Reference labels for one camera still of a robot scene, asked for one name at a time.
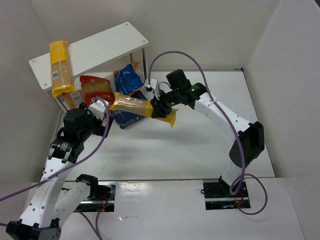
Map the yellow spaghetti bag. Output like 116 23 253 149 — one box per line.
49 40 76 98
109 92 178 127

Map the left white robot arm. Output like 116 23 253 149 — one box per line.
2 97 110 240

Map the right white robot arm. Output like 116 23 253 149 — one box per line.
145 69 265 191

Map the dark blue Barilla pasta box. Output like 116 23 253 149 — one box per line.
111 90 151 130

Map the blue pasta bag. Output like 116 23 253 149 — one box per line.
113 61 144 96

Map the red pasta bag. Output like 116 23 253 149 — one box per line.
61 75 117 111

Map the yellow spaghetti bag on shelf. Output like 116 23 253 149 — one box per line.
49 40 76 98

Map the white two-tier shelf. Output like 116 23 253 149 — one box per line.
29 22 148 113

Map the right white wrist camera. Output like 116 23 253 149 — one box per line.
144 78 161 99

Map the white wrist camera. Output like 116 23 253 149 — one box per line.
88 97 110 120
144 78 161 99

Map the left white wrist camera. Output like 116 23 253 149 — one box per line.
88 97 110 120

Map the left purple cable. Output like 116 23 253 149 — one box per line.
0 97 112 240

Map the purple cable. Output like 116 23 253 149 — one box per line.
147 50 269 216
0 97 112 240

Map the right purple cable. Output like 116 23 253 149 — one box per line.
147 50 269 216

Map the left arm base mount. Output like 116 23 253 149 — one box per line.
76 181 117 213

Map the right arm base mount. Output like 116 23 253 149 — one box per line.
200 179 251 211

